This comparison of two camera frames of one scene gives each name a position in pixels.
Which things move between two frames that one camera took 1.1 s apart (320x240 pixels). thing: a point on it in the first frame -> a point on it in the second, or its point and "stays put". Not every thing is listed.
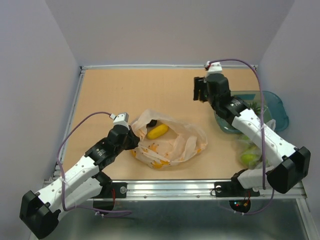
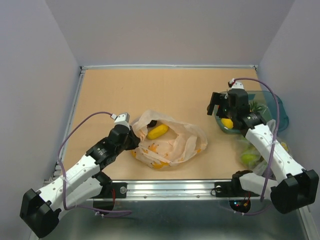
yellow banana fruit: x=157 y=131 stays put
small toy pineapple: x=257 y=109 stays put
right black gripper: x=199 y=84 -> x=216 y=98
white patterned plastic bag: x=179 y=142 stays put
